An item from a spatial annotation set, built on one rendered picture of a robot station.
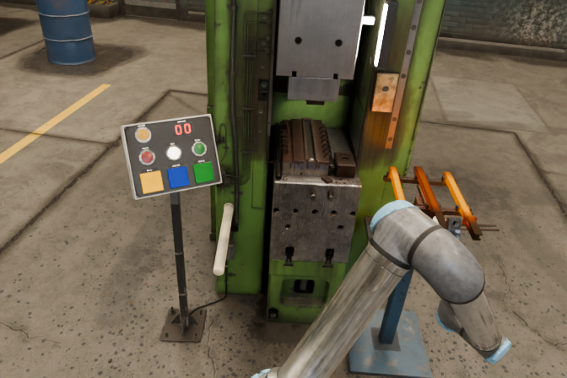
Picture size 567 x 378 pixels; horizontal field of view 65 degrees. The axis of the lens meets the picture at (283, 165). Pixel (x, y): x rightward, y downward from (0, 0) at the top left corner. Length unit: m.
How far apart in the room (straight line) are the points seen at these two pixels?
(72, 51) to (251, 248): 4.35
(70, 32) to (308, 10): 4.72
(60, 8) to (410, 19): 4.80
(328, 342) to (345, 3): 1.12
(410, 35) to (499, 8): 6.08
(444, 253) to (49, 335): 2.10
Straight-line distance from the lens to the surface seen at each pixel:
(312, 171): 1.94
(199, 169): 1.77
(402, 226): 1.06
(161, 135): 1.75
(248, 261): 2.46
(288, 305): 2.41
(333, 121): 2.37
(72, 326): 2.66
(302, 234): 2.07
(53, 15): 6.11
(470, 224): 1.78
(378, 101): 1.96
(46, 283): 2.93
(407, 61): 1.94
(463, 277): 1.05
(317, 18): 1.69
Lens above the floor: 1.96
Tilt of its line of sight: 31 degrees down
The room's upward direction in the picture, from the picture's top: 4 degrees clockwise
